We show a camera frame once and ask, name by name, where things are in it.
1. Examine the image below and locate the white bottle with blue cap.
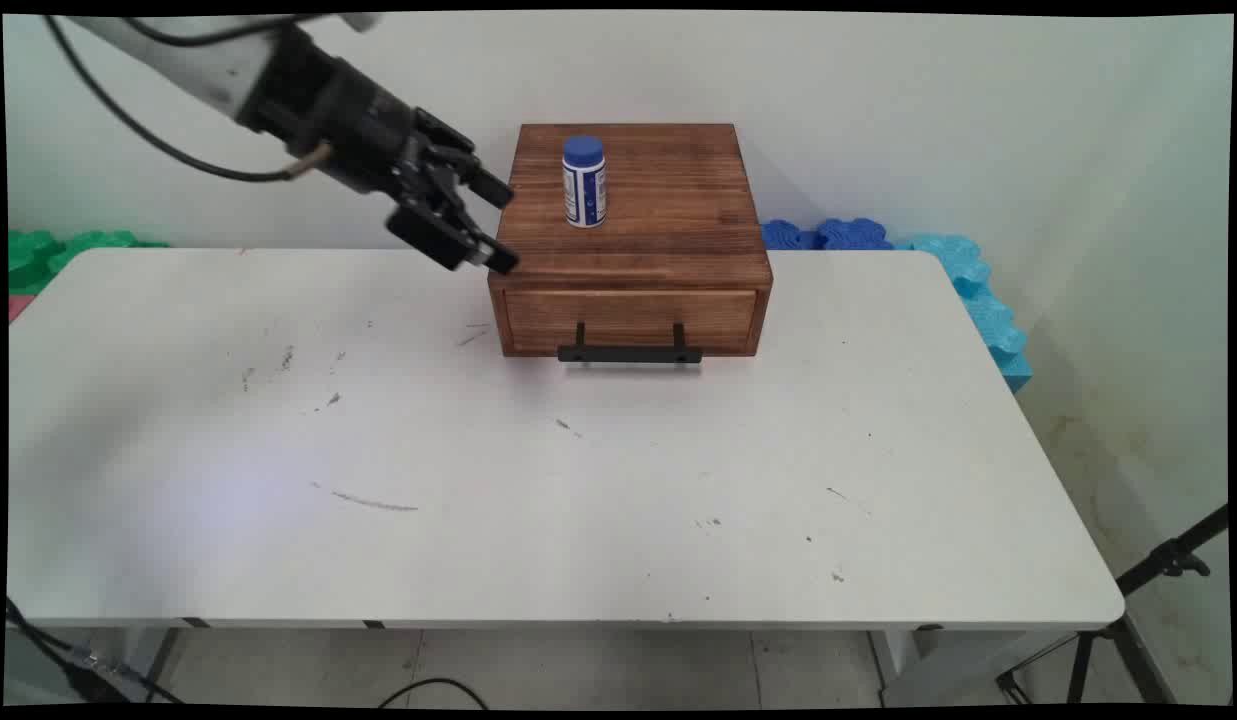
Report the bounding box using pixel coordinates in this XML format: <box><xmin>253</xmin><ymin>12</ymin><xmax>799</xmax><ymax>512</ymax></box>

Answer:
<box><xmin>562</xmin><ymin>135</ymin><xmax>608</xmax><ymax>230</ymax></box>

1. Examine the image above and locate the black floor cable loop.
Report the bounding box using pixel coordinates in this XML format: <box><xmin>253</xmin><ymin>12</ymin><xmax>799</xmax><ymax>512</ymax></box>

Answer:
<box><xmin>378</xmin><ymin>677</ymin><xmax>491</xmax><ymax>710</ymax></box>

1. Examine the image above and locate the black camera tripod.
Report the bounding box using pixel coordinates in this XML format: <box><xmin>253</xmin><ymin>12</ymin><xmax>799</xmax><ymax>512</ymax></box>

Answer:
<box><xmin>996</xmin><ymin>503</ymin><xmax>1230</xmax><ymax>706</ymax></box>

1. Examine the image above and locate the white table leg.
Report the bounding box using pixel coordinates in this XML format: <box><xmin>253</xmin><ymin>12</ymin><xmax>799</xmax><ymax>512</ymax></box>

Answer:
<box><xmin>866</xmin><ymin>628</ymin><xmax>1084</xmax><ymax>707</ymax></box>

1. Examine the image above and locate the dark blue foam puzzle mat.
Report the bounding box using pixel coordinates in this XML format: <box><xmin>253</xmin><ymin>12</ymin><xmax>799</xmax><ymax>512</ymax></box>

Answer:
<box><xmin>760</xmin><ymin>217</ymin><xmax>895</xmax><ymax>252</ymax></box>

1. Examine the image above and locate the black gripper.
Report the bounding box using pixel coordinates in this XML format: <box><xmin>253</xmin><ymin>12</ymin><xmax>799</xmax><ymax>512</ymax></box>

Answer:
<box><xmin>240</xmin><ymin>24</ymin><xmax>521</xmax><ymax>275</ymax></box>

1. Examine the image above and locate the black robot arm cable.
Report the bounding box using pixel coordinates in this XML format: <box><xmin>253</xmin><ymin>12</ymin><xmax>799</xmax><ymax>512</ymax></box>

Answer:
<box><xmin>42</xmin><ymin>14</ymin><xmax>331</xmax><ymax>184</ymax></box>

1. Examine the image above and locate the green foam puzzle mat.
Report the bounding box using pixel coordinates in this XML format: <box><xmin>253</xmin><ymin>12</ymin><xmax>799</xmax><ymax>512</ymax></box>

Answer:
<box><xmin>8</xmin><ymin>229</ymin><xmax>171</xmax><ymax>297</ymax></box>

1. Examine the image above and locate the brown wooden drawer cabinet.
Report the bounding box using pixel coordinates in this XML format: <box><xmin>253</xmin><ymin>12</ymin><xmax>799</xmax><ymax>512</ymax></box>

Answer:
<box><xmin>487</xmin><ymin>123</ymin><xmax>775</xmax><ymax>359</ymax></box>

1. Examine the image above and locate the black cable with connector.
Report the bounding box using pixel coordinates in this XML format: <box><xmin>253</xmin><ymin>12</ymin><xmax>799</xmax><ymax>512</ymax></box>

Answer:
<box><xmin>6</xmin><ymin>596</ymin><xmax>184</xmax><ymax>706</ymax></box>

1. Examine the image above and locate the cyan foam puzzle mat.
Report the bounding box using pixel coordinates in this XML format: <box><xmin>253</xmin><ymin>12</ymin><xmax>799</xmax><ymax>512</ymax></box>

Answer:
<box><xmin>893</xmin><ymin>233</ymin><xmax>1034</xmax><ymax>394</ymax></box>

